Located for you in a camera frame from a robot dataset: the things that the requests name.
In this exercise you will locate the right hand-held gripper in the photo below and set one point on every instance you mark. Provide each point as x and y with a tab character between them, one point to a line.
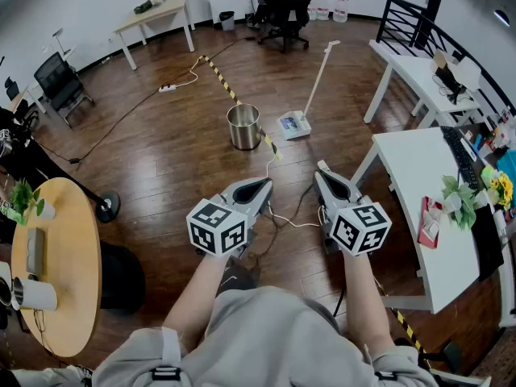
360	228

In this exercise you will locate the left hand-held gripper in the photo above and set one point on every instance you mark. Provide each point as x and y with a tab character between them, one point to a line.
215	236

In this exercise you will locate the stainless steel bucket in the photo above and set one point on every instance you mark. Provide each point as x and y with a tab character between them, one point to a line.
244	133

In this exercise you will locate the person's left forearm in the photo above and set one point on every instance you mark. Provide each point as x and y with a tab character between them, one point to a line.
189	296

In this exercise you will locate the person's right forearm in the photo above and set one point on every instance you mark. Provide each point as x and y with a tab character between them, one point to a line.
364	296

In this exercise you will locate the white power strip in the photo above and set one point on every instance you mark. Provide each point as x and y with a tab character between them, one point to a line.
167	88
322	165

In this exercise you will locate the person's black trousers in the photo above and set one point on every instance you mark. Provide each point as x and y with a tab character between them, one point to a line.
238	278

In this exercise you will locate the curved white desk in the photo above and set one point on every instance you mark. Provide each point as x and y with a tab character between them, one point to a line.
423	176

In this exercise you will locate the red booklet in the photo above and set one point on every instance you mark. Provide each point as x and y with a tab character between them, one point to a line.
429	224

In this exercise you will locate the yellow black striped floor tape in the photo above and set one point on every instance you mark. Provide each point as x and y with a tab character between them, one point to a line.
407	329
219	77

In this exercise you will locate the green plant in white cup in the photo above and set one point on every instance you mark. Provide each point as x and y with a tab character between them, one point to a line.
461	204
24	200

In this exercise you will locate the black keyboard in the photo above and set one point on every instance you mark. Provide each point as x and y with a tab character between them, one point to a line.
459	155

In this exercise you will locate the person's gray sweatshirt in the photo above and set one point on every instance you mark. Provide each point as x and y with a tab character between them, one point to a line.
262	337

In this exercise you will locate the black round stool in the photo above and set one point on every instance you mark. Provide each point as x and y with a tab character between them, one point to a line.
121	276

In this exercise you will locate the black desk mat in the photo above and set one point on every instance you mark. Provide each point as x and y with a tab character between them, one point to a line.
488	240

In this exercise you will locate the black desk device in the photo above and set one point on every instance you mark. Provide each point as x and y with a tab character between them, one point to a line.
451	81

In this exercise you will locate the sunflower bouquet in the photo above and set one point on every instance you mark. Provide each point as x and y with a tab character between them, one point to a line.
504	186

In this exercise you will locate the cardboard box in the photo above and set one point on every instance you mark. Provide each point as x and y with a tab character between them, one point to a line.
441	61

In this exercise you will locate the blue box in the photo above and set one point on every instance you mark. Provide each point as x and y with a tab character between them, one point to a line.
508	167

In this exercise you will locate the small gray waste bin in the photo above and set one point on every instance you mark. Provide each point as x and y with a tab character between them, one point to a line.
227	22

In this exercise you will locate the white bag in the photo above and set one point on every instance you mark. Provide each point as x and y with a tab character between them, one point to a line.
469	73

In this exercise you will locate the clear water jug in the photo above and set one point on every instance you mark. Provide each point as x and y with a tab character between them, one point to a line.
341	10
312	8
323	6

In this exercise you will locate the black stair railing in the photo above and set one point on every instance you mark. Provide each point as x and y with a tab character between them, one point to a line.
403	18

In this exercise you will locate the black harness buckle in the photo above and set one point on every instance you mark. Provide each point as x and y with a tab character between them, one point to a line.
384	375
165	373

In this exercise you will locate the round wooden table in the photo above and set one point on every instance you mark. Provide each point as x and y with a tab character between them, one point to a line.
68	256

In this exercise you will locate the black swivel office chair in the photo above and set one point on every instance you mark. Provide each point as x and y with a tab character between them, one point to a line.
290	2

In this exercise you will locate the wooden desk with white legs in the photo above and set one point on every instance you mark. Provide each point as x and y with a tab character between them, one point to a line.
157	10

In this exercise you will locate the dark green bag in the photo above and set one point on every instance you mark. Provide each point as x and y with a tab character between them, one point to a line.
143	6

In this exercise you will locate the black mesh visitor chair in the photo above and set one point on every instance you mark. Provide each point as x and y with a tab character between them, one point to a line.
60	83

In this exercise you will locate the gray tissue box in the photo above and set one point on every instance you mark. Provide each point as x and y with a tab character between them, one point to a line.
35	250

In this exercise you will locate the white cylindrical cup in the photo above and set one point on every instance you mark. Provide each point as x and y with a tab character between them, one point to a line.
38	294

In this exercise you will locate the white desk lamp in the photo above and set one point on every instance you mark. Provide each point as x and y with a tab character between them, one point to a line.
60	38

